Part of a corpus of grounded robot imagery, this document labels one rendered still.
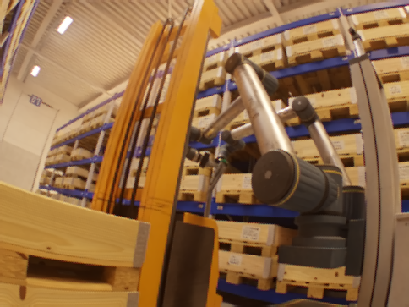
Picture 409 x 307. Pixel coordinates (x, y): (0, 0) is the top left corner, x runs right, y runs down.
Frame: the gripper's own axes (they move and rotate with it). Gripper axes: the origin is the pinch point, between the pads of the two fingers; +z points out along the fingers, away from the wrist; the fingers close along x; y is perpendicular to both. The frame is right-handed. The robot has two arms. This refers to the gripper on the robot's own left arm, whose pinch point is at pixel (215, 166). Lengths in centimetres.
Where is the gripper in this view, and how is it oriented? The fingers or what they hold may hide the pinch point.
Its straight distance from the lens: 196.2
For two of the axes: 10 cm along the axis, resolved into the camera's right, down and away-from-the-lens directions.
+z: 8.9, 4.5, 0.2
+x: 4.1, -8.4, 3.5
